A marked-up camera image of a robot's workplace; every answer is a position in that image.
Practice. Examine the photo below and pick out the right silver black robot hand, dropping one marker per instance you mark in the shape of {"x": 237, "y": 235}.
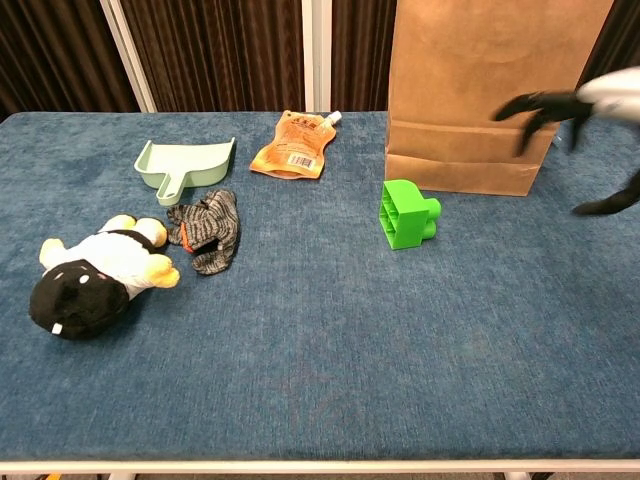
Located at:
{"x": 615, "y": 92}

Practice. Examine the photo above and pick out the green toy block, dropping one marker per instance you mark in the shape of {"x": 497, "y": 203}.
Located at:
{"x": 407, "y": 220}

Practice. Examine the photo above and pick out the brown paper bag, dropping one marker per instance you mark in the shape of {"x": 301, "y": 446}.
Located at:
{"x": 465, "y": 100}

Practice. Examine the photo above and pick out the dark brown pleated curtain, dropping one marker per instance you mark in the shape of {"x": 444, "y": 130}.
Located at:
{"x": 622, "y": 35}
{"x": 362, "y": 55}
{"x": 225, "y": 55}
{"x": 55, "y": 55}

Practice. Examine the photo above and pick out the orange spout pouch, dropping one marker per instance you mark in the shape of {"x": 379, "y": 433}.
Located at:
{"x": 295, "y": 150}

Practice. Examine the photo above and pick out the blue fabric table cover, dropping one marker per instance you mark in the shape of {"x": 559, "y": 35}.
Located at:
{"x": 320, "y": 350}

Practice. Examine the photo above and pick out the grey striped cloth toy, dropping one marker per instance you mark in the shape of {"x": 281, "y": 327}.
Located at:
{"x": 212, "y": 230}

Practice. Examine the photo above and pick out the mint green dustpan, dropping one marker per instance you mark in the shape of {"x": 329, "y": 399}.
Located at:
{"x": 190, "y": 165}

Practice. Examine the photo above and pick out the black white plush toy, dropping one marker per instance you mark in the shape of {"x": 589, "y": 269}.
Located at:
{"x": 100, "y": 280}

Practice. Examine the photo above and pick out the white upright partition post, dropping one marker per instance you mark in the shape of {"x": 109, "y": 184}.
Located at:
{"x": 316, "y": 55}

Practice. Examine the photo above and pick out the white slanted partition post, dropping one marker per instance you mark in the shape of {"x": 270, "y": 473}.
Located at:
{"x": 130, "y": 60}

